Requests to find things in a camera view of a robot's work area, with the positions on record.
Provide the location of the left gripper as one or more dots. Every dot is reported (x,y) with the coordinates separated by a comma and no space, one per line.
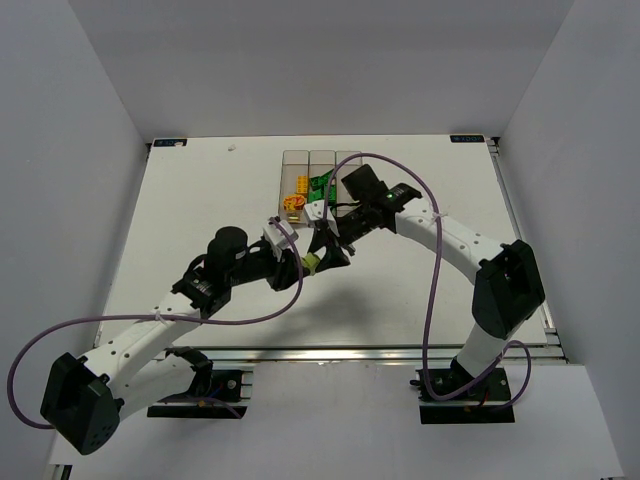
(282,273)

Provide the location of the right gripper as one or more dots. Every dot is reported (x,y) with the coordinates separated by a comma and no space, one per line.
(329,239)

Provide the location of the light green sloped lego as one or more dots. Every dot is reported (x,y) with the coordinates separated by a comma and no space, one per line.
(310,262)

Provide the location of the orange round lego piece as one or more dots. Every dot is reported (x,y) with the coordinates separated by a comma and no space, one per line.
(294,202)

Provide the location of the green long lego brick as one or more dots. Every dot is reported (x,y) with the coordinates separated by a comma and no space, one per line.
(320,181)

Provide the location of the yellow lego brick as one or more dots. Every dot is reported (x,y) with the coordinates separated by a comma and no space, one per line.
(302,185)

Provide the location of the green lego plate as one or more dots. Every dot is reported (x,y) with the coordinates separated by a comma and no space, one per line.
(317,194)

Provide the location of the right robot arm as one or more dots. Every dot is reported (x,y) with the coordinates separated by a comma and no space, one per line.
(507,287)

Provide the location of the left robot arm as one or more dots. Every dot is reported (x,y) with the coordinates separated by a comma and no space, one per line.
(87,397)

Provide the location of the right clear container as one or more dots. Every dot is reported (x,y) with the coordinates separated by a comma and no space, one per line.
(343,198)

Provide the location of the clear container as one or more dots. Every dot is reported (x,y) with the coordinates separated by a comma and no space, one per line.
(343,198)
(321,161)
(294,163)

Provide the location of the left clear container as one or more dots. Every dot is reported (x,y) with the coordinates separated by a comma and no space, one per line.
(294,163)

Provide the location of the middle clear container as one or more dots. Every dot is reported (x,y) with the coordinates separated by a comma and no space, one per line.
(321,161)

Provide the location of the left blue label sticker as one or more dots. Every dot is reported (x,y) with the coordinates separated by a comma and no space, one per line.
(169,142)

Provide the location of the blue label sticker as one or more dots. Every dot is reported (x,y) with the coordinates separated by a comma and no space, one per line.
(467,138)
(169,142)

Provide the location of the right blue label sticker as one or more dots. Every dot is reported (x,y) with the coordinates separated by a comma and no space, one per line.
(467,138)

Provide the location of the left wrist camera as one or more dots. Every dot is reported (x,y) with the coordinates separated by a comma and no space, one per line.
(279,234)

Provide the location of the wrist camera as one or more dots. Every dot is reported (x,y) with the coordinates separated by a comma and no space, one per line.
(279,234)
(315,214)

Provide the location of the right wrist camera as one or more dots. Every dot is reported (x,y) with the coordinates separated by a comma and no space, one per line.
(315,214)

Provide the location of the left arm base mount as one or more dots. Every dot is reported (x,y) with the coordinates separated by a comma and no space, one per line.
(220,390)

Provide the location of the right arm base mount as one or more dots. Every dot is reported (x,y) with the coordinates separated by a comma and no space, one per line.
(482,404)

